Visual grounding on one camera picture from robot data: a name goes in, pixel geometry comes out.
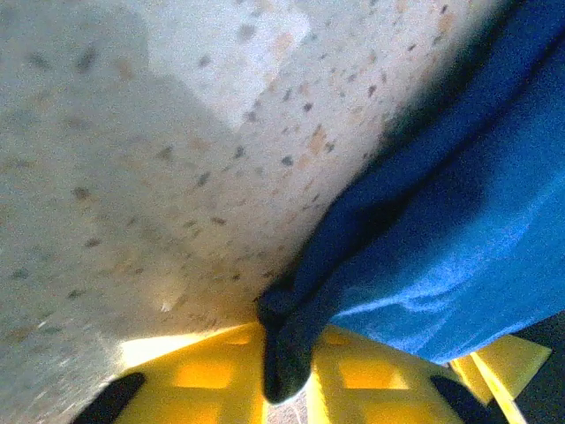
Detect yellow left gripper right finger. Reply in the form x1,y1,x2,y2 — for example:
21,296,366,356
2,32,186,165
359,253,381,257
305,324,554,424

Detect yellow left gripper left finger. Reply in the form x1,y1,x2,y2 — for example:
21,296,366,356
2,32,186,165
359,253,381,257
72,323,267,424

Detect blue t-shirt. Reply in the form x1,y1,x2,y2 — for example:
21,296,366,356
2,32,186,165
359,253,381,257
255,0,565,405

